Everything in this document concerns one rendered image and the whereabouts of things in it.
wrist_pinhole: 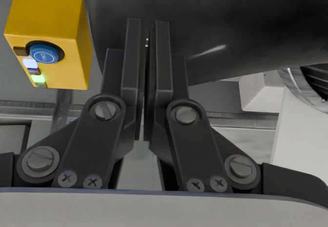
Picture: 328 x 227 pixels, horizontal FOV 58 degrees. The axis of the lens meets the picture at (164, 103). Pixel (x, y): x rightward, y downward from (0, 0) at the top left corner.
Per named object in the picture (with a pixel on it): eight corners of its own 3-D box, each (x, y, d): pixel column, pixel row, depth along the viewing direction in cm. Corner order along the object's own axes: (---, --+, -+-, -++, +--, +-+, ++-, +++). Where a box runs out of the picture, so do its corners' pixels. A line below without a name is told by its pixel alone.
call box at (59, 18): (93, 45, 60) (88, 92, 56) (42, 41, 59) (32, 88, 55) (84, -15, 46) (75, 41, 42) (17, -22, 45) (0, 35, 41)
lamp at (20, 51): (29, 53, 45) (29, 56, 45) (17, 52, 45) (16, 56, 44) (26, 46, 43) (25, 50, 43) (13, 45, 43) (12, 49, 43)
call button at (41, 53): (62, 56, 47) (60, 66, 46) (35, 54, 46) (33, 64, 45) (56, 41, 43) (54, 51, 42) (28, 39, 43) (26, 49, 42)
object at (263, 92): (283, 84, 98) (289, 114, 93) (236, 80, 96) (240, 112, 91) (314, 55, 82) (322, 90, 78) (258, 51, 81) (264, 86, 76)
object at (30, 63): (37, 65, 48) (37, 68, 48) (26, 64, 48) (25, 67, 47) (34, 59, 46) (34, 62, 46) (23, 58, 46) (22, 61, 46)
